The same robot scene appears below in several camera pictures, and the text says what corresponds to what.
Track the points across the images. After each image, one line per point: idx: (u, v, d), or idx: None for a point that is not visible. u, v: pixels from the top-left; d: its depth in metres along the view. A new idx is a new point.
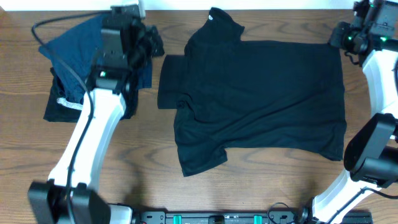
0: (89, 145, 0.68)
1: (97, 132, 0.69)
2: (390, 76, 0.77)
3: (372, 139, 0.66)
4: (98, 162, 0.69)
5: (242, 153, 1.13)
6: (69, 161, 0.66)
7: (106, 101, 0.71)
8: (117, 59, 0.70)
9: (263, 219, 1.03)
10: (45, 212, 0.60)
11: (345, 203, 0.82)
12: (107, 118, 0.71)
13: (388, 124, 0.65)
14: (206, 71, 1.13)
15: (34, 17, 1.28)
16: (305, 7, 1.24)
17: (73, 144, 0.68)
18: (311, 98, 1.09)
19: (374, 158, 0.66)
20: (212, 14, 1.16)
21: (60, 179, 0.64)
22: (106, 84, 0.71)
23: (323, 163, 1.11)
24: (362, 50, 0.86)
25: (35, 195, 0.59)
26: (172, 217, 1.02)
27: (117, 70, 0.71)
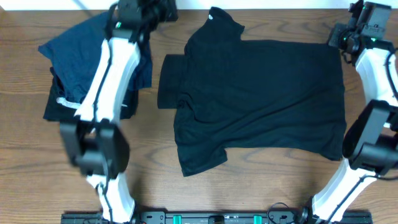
0: (111, 86, 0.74)
1: (116, 75, 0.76)
2: (380, 70, 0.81)
3: (368, 126, 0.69)
4: (119, 102, 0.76)
5: (242, 153, 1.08)
6: (92, 100, 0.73)
7: (124, 48, 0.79)
8: (132, 12, 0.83)
9: (263, 219, 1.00)
10: (74, 144, 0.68)
11: (345, 195, 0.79)
12: (125, 63, 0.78)
13: (382, 109, 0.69)
14: (206, 70, 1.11)
15: (35, 17, 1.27)
16: (306, 6, 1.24)
17: (94, 87, 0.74)
18: (313, 97, 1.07)
19: (370, 146, 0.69)
20: (212, 14, 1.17)
21: (86, 115, 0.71)
22: (122, 34, 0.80)
23: (323, 163, 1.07)
24: (354, 50, 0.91)
25: (65, 128, 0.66)
26: (172, 217, 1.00)
27: (132, 23, 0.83)
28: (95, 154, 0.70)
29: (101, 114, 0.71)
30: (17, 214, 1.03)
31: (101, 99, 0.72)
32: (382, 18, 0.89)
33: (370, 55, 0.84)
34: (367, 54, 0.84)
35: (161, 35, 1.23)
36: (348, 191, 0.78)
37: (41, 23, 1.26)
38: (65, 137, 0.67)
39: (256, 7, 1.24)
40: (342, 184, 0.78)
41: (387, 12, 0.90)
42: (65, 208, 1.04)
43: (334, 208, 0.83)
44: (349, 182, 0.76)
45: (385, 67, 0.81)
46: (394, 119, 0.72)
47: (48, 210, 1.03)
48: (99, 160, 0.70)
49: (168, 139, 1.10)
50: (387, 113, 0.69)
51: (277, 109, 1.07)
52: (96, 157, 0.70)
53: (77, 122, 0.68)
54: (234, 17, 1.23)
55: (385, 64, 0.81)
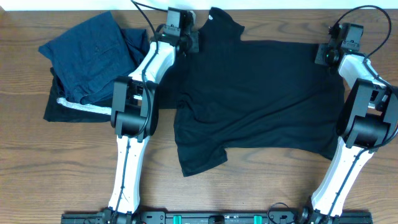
0: (156, 65, 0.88)
1: (159, 61, 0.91)
2: (360, 67, 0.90)
3: (357, 102, 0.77)
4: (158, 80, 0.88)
5: (242, 153, 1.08)
6: (140, 71, 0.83)
7: (167, 45, 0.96)
8: (173, 29, 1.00)
9: (263, 219, 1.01)
10: (122, 98, 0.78)
11: (343, 180, 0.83)
12: (168, 53, 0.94)
13: (367, 86, 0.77)
14: (206, 71, 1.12)
15: (33, 17, 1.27)
16: (306, 7, 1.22)
17: (142, 65, 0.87)
18: (313, 98, 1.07)
19: (360, 122, 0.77)
20: (212, 14, 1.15)
21: (135, 78, 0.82)
22: (166, 40, 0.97)
23: (323, 163, 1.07)
24: (335, 61, 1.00)
25: (119, 83, 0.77)
26: (172, 217, 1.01)
27: (173, 38, 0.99)
28: (135, 114, 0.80)
29: (149, 79, 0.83)
30: (17, 214, 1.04)
31: (147, 71, 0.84)
32: (357, 33, 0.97)
33: (351, 59, 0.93)
34: (348, 58, 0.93)
35: None
36: (346, 174, 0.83)
37: (41, 24, 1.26)
38: (116, 91, 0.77)
39: (255, 7, 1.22)
40: (341, 166, 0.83)
41: (361, 29, 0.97)
42: (66, 208, 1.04)
43: (334, 198, 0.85)
44: (346, 162, 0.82)
45: (364, 64, 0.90)
46: (377, 99, 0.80)
47: (49, 210, 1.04)
48: (137, 120, 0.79)
49: (168, 139, 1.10)
50: (371, 89, 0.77)
51: (276, 109, 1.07)
52: (134, 117, 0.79)
53: (129, 81, 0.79)
54: (234, 18, 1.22)
55: (364, 61, 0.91)
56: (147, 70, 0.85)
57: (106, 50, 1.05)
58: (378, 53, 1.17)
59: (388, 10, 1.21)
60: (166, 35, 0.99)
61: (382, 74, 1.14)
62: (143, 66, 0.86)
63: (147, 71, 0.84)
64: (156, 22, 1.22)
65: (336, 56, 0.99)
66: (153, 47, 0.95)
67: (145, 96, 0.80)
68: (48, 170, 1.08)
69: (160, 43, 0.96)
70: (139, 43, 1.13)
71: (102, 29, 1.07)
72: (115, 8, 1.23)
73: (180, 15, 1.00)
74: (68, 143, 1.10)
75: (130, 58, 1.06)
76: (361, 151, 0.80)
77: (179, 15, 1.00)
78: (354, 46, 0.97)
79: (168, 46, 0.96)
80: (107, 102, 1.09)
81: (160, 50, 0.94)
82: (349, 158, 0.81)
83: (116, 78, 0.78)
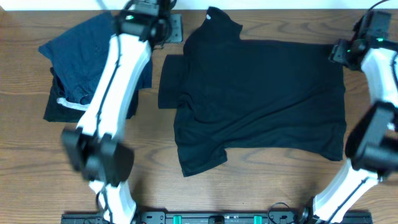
0: (117, 95, 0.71)
1: (124, 81, 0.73)
2: (387, 70, 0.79)
3: (371, 128, 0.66)
4: (124, 112, 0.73)
5: (241, 153, 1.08)
6: (95, 112, 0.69)
7: (134, 42, 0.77)
8: (148, 6, 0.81)
9: (263, 219, 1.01)
10: (74, 154, 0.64)
11: (346, 198, 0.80)
12: (133, 65, 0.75)
13: (383, 110, 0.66)
14: (205, 71, 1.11)
15: (34, 17, 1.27)
16: (306, 7, 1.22)
17: (97, 98, 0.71)
18: (312, 98, 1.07)
19: (373, 147, 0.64)
20: (210, 14, 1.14)
21: (86, 128, 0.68)
22: (131, 26, 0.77)
23: (323, 163, 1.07)
24: (360, 50, 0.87)
25: (67, 139, 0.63)
26: (172, 217, 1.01)
27: (143, 20, 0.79)
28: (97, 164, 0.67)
29: (104, 127, 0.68)
30: (17, 214, 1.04)
31: (104, 108, 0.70)
32: (384, 20, 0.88)
33: (378, 54, 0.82)
34: (374, 53, 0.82)
35: None
36: (349, 193, 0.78)
37: (41, 23, 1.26)
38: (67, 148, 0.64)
39: (255, 7, 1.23)
40: (344, 185, 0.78)
41: (388, 18, 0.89)
42: (65, 208, 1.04)
43: (334, 210, 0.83)
44: (350, 182, 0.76)
45: (392, 66, 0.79)
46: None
47: (49, 210, 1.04)
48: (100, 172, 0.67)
49: (168, 140, 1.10)
50: (391, 114, 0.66)
51: (276, 109, 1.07)
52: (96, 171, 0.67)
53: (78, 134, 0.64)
54: (234, 18, 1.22)
55: (392, 64, 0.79)
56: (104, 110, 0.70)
57: (106, 50, 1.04)
58: None
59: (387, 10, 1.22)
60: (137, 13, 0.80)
61: None
62: (98, 105, 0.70)
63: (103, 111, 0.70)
64: None
65: (361, 45, 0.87)
66: (114, 41, 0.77)
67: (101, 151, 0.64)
68: (48, 170, 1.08)
69: (120, 37, 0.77)
70: None
71: (102, 29, 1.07)
72: (115, 8, 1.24)
73: None
74: None
75: None
76: (367, 177, 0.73)
77: None
78: (381, 34, 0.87)
79: (135, 50, 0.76)
80: None
81: (123, 55, 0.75)
82: (353, 181, 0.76)
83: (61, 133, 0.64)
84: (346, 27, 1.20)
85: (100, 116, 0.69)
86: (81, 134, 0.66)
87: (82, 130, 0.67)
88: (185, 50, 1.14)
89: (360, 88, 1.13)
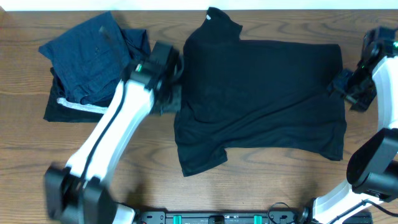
0: (111, 142, 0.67)
1: (122, 126, 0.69)
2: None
3: (375, 157, 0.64)
4: (115, 160, 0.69)
5: (242, 153, 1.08)
6: (86, 156, 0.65)
7: (138, 92, 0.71)
8: (158, 61, 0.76)
9: (263, 219, 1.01)
10: (56, 196, 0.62)
11: (345, 210, 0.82)
12: (134, 112, 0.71)
13: (393, 140, 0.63)
14: (206, 71, 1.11)
15: (35, 17, 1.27)
16: (306, 7, 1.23)
17: (91, 140, 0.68)
18: (311, 98, 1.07)
19: (376, 175, 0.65)
20: (209, 14, 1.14)
21: (75, 168, 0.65)
22: (138, 77, 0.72)
23: (322, 163, 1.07)
24: (374, 55, 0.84)
25: (51, 178, 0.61)
26: (172, 217, 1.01)
27: (150, 73, 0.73)
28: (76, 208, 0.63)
29: (94, 170, 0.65)
30: (17, 214, 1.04)
31: (96, 154, 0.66)
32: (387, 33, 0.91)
33: (390, 63, 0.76)
34: (386, 63, 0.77)
35: (161, 35, 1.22)
36: (349, 208, 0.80)
37: (41, 24, 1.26)
38: (48, 188, 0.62)
39: (255, 7, 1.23)
40: (344, 202, 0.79)
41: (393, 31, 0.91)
42: None
43: (333, 218, 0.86)
44: (351, 201, 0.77)
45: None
46: None
47: None
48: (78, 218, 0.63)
49: (168, 140, 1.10)
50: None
51: (276, 109, 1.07)
52: (74, 216, 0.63)
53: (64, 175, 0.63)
54: (234, 18, 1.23)
55: None
56: (94, 156, 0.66)
57: (106, 50, 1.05)
58: None
59: (387, 11, 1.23)
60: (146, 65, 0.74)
61: None
62: (91, 149, 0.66)
63: (93, 158, 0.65)
64: (157, 23, 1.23)
65: (374, 49, 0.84)
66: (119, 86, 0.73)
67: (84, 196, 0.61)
68: (48, 170, 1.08)
69: (127, 86, 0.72)
70: (139, 43, 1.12)
71: (102, 30, 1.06)
72: (115, 9, 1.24)
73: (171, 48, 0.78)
74: (68, 143, 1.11)
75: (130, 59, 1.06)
76: (368, 199, 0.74)
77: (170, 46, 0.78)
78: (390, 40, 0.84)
79: (140, 98, 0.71)
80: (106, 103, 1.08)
81: (126, 101, 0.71)
82: (355, 200, 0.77)
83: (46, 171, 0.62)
84: (346, 28, 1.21)
85: (91, 158, 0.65)
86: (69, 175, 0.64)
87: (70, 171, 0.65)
88: (184, 50, 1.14)
89: None
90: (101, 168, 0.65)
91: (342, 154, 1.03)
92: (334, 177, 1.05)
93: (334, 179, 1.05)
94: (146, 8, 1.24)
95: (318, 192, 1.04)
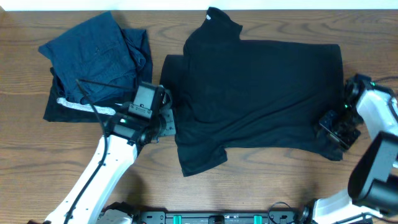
0: (93, 194, 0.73)
1: (104, 180, 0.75)
2: (385, 109, 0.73)
3: (375, 163, 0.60)
4: (97, 212, 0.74)
5: (241, 153, 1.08)
6: (68, 208, 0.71)
7: (122, 144, 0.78)
8: (143, 110, 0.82)
9: (263, 219, 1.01)
10: None
11: (345, 218, 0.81)
12: (117, 165, 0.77)
13: (392, 143, 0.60)
14: (206, 71, 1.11)
15: (34, 17, 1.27)
16: (305, 7, 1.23)
17: (73, 193, 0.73)
18: (311, 98, 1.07)
19: (380, 186, 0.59)
20: (209, 14, 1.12)
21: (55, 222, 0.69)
22: (124, 130, 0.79)
23: (322, 163, 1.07)
24: (354, 94, 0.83)
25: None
26: (172, 217, 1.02)
27: (134, 126, 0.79)
28: None
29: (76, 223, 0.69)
30: (18, 214, 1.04)
31: (79, 206, 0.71)
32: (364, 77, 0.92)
33: (372, 95, 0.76)
34: (369, 95, 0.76)
35: (161, 36, 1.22)
36: (349, 217, 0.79)
37: (41, 24, 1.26)
38: None
39: (255, 7, 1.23)
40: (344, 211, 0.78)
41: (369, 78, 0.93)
42: None
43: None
44: (351, 211, 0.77)
45: (390, 106, 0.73)
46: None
47: (49, 210, 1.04)
48: None
49: (168, 139, 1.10)
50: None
51: (276, 109, 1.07)
52: None
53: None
54: (234, 18, 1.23)
55: (390, 103, 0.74)
56: (76, 207, 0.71)
57: (106, 50, 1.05)
58: (377, 53, 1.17)
59: (387, 11, 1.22)
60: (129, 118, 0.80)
61: (382, 74, 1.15)
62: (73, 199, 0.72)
63: (76, 208, 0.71)
64: (157, 23, 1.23)
65: (354, 89, 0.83)
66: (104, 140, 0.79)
67: None
68: (48, 170, 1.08)
69: (110, 139, 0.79)
70: (139, 43, 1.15)
71: (102, 30, 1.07)
72: (115, 9, 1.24)
73: (155, 95, 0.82)
74: (68, 143, 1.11)
75: (130, 58, 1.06)
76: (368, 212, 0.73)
77: (153, 94, 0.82)
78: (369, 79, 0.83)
79: (123, 150, 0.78)
80: (107, 102, 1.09)
81: (109, 157, 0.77)
82: (355, 211, 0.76)
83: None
84: (346, 28, 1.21)
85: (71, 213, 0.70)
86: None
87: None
88: (184, 50, 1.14)
89: None
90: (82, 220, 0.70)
91: (342, 154, 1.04)
92: (334, 177, 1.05)
93: (334, 179, 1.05)
94: (146, 8, 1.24)
95: (318, 192, 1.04)
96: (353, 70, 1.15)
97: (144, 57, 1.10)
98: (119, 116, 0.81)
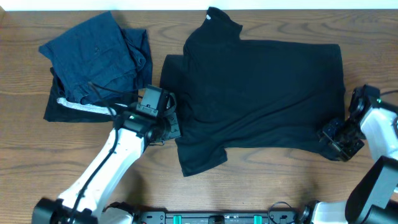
0: (104, 178, 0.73)
1: (114, 166, 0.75)
2: (389, 131, 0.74)
3: (374, 190, 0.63)
4: (106, 197, 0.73)
5: (241, 152, 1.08)
6: (79, 188, 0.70)
7: (132, 136, 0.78)
8: (150, 110, 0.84)
9: (263, 219, 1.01)
10: None
11: None
12: (127, 154, 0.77)
13: (392, 168, 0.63)
14: (206, 71, 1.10)
15: (34, 17, 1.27)
16: (306, 7, 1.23)
17: (84, 177, 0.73)
18: (311, 98, 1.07)
19: (378, 212, 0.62)
20: (210, 14, 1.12)
21: (67, 202, 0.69)
22: (132, 126, 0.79)
23: (322, 163, 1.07)
24: (359, 110, 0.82)
25: (43, 211, 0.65)
26: (172, 217, 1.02)
27: (142, 121, 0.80)
28: None
29: (87, 204, 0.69)
30: (18, 214, 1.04)
31: (90, 187, 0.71)
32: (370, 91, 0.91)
33: (378, 114, 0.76)
34: (374, 114, 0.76)
35: (161, 36, 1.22)
36: None
37: (41, 24, 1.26)
38: (37, 219, 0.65)
39: (255, 7, 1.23)
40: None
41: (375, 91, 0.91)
42: None
43: None
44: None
45: (394, 127, 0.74)
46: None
47: None
48: None
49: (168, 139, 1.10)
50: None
51: (276, 109, 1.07)
52: None
53: (55, 208, 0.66)
54: (234, 18, 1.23)
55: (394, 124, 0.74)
56: (88, 188, 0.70)
57: (106, 50, 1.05)
58: (377, 53, 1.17)
59: (387, 11, 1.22)
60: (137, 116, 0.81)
61: (382, 74, 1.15)
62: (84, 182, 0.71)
63: (88, 189, 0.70)
64: (157, 23, 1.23)
65: (359, 105, 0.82)
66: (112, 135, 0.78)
67: None
68: (48, 170, 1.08)
69: (120, 132, 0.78)
70: (139, 43, 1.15)
71: (102, 30, 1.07)
72: (115, 9, 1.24)
73: (161, 95, 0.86)
74: (68, 142, 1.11)
75: (130, 58, 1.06)
76: None
77: (160, 95, 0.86)
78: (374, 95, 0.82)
79: (134, 140, 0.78)
80: (107, 103, 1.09)
81: (119, 145, 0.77)
82: None
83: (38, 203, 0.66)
84: (346, 28, 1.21)
85: (83, 194, 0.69)
86: (62, 206, 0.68)
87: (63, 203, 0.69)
88: (183, 50, 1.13)
89: None
90: (92, 201, 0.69)
91: None
92: (334, 177, 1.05)
93: (334, 179, 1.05)
94: (146, 7, 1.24)
95: (318, 193, 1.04)
96: (353, 70, 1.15)
97: (144, 57, 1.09)
98: (126, 114, 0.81)
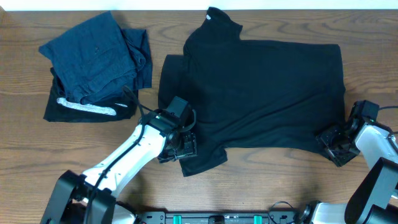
0: (127, 165, 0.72)
1: (137, 157, 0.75)
2: (383, 142, 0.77)
3: (374, 190, 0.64)
4: (124, 184, 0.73)
5: (242, 153, 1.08)
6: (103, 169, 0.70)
7: (156, 134, 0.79)
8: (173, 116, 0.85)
9: (263, 219, 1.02)
10: (60, 200, 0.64)
11: None
12: (150, 149, 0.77)
13: (392, 168, 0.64)
14: (206, 70, 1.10)
15: (34, 17, 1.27)
16: (306, 7, 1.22)
17: (108, 160, 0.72)
18: (311, 98, 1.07)
19: (378, 214, 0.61)
20: (210, 14, 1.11)
21: (90, 179, 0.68)
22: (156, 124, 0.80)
23: (323, 163, 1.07)
24: (352, 129, 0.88)
25: (64, 185, 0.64)
26: (172, 217, 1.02)
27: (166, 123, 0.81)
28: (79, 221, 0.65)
29: (108, 185, 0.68)
30: (18, 214, 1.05)
31: (113, 170, 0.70)
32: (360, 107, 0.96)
33: (370, 130, 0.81)
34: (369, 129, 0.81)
35: (161, 36, 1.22)
36: None
37: (41, 24, 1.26)
38: (56, 191, 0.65)
39: (255, 7, 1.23)
40: None
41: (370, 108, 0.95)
42: None
43: None
44: None
45: (389, 140, 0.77)
46: None
47: None
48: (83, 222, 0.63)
49: None
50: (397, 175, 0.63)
51: (276, 109, 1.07)
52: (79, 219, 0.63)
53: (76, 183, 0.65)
54: (234, 18, 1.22)
55: (388, 137, 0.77)
56: (111, 170, 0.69)
57: (106, 50, 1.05)
58: (377, 53, 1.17)
59: (387, 11, 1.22)
60: (161, 116, 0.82)
61: (381, 74, 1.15)
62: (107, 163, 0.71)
63: (111, 171, 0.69)
64: (157, 23, 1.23)
65: (354, 124, 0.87)
66: (138, 130, 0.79)
67: (91, 208, 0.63)
68: (48, 170, 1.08)
69: (145, 128, 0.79)
70: (139, 43, 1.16)
71: (103, 30, 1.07)
72: (115, 8, 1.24)
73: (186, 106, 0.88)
74: (68, 142, 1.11)
75: (130, 58, 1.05)
76: None
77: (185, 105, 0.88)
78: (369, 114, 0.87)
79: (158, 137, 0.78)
80: (107, 102, 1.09)
81: (144, 139, 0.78)
82: None
83: (62, 175, 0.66)
84: (346, 28, 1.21)
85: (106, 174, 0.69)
86: (83, 183, 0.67)
87: (84, 179, 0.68)
88: (183, 50, 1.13)
89: (360, 88, 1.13)
90: (113, 184, 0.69)
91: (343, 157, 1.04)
92: (334, 177, 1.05)
93: (334, 179, 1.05)
94: (146, 7, 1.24)
95: (318, 192, 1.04)
96: (353, 71, 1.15)
97: (144, 57, 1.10)
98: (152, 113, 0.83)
